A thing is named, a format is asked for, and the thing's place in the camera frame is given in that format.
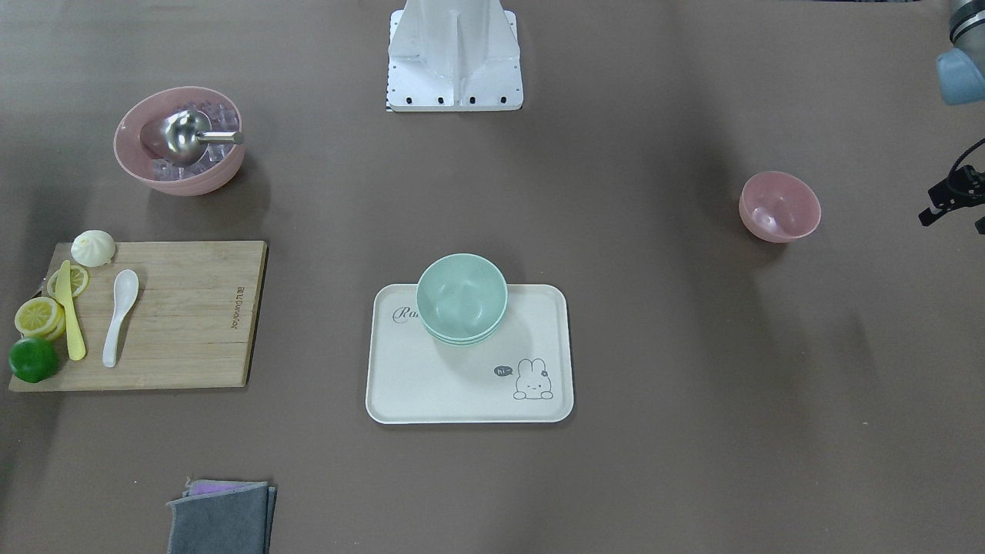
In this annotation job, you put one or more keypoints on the white ceramic spoon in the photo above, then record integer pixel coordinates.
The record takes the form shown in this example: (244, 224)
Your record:
(125, 294)

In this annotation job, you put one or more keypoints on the small pink bowl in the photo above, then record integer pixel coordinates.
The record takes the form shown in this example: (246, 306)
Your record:
(777, 207)

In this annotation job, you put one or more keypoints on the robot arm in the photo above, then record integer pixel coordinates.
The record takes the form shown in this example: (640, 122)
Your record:
(961, 80)

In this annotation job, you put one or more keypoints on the purple folded cloth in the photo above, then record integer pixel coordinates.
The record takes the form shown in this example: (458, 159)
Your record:
(213, 486)

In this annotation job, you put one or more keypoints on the green stacked bowls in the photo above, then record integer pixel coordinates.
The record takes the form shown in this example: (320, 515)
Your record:
(462, 299)

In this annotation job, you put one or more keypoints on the metal ice scoop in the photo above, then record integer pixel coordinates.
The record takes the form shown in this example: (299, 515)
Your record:
(183, 138)

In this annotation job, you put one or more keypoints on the pink bowl with ice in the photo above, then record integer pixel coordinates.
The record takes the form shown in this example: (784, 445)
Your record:
(217, 166)

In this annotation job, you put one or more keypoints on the grey folded cloth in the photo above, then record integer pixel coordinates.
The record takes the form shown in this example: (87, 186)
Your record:
(232, 522)

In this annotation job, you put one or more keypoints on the lemon slice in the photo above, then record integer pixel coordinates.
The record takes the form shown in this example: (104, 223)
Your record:
(79, 279)

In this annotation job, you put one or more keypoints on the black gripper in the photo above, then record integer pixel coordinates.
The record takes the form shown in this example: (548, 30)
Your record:
(945, 201)

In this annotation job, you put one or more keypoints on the yellow plastic knife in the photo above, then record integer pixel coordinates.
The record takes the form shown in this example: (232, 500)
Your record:
(63, 294)

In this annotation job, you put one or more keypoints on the cream rabbit tray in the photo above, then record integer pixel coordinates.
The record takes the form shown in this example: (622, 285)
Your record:
(521, 374)

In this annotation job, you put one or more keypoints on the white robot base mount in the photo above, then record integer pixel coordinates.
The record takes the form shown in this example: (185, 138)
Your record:
(454, 56)

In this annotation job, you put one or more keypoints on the green lime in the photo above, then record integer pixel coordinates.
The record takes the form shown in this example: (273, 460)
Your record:
(33, 359)

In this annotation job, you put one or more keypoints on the wooden cutting board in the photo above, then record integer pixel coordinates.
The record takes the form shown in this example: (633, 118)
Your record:
(192, 324)

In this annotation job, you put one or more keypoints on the half lemon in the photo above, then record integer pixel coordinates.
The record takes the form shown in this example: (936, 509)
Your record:
(40, 317)

